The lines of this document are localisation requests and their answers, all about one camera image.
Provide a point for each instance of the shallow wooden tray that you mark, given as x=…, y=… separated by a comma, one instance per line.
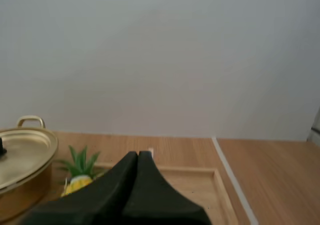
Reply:
x=200, y=185

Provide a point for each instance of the gold lid with black knob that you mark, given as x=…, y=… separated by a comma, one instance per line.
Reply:
x=22, y=157

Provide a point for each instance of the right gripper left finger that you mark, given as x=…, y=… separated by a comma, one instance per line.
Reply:
x=100, y=200

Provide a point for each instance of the yellow toy pineapple green crown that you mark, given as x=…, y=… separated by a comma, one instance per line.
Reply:
x=80, y=170

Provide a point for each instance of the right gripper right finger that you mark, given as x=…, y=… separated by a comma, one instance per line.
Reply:
x=160, y=205

